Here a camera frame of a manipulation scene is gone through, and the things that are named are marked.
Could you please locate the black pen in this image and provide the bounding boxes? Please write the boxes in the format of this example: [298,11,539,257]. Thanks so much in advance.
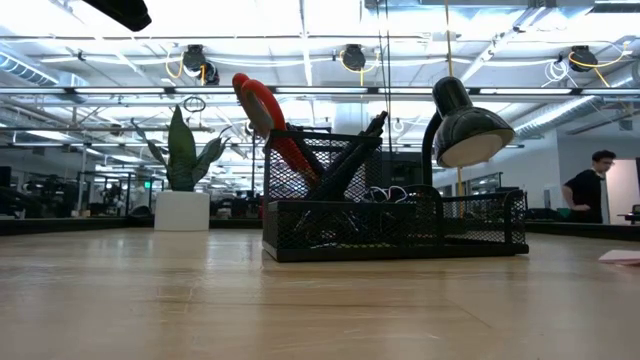
[309,133,384,202]
[329,110,389,174]
[285,122,329,184]

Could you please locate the person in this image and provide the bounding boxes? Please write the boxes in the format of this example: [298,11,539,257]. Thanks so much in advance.
[561,149,618,225]

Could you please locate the black monitor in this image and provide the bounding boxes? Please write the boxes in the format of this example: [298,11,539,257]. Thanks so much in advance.
[382,150,425,190]

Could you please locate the black mesh desk organizer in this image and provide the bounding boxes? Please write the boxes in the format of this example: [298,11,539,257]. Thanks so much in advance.
[262,129,530,264]

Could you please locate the black ceiling cord reel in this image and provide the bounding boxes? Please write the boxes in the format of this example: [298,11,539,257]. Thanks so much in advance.
[338,43,369,73]
[180,43,221,86]
[567,44,600,74]

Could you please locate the black desk lamp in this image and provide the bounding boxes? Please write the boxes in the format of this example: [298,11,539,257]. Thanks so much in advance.
[369,75,516,219]

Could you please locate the pink sticky note pad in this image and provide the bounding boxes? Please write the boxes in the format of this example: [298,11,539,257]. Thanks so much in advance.
[598,249,640,266]

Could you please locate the green plant in white pot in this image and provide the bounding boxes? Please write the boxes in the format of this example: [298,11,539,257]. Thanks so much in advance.
[132,104,231,232]

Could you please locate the red handled scissors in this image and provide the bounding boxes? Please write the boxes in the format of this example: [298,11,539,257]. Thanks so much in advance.
[231,72,321,187]

